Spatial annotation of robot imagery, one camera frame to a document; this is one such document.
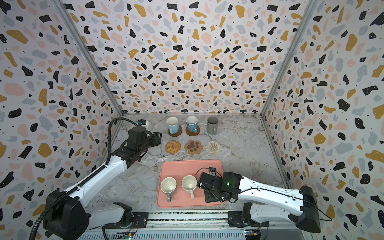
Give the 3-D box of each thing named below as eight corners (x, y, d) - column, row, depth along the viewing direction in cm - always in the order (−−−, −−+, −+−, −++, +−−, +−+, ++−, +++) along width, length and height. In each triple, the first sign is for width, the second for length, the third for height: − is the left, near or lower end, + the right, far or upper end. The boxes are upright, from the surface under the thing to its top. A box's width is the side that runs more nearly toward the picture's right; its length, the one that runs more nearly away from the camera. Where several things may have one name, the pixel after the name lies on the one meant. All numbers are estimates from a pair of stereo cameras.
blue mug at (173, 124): (167, 138, 109) (164, 128, 100) (169, 127, 116) (167, 116, 107) (178, 138, 109) (176, 128, 100) (179, 127, 116) (178, 116, 107)
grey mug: (207, 137, 109) (208, 128, 101) (207, 125, 117) (207, 116, 109) (217, 137, 109) (219, 128, 101) (216, 125, 117) (217, 116, 109)
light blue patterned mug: (185, 136, 110) (184, 126, 102) (188, 125, 117) (187, 115, 109) (196, 137, 110) (196, 127, 102) (197, 126, 117) (197, 116, 109)
